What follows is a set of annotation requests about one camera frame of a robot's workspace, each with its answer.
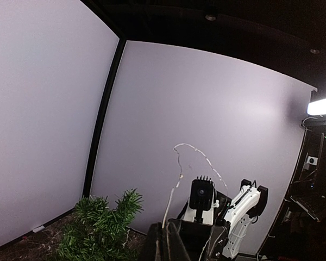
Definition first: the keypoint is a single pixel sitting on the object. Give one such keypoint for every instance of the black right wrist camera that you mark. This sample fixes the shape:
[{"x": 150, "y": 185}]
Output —
[{"x": 201, "y": 194}]

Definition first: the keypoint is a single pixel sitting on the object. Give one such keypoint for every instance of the bright ceiling light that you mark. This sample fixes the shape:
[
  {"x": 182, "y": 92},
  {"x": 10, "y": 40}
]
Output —
[{"x": 317, "y": 108}]

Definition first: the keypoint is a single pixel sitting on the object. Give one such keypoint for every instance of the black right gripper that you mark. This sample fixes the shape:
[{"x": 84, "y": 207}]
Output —
[{"x": 193, "y": 235}]

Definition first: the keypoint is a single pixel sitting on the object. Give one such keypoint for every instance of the small green christmas tree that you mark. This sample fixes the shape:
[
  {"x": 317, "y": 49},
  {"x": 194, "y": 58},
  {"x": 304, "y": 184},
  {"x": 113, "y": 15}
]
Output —
[{"x": 98, "y": 232}]

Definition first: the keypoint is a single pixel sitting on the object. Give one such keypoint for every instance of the white tape piece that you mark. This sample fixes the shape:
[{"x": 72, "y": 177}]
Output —
[{"x": 37, "y": 229}]

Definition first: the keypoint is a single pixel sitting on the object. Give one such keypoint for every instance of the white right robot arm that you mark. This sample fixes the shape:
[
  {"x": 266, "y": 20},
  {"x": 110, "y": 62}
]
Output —
[{"x": 243, "y": 210}]

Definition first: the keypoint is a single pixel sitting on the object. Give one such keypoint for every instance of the black frame post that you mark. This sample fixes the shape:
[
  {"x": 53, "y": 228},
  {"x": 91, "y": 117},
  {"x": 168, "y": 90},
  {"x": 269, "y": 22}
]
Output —
[{"x": 97, "y": 8}]

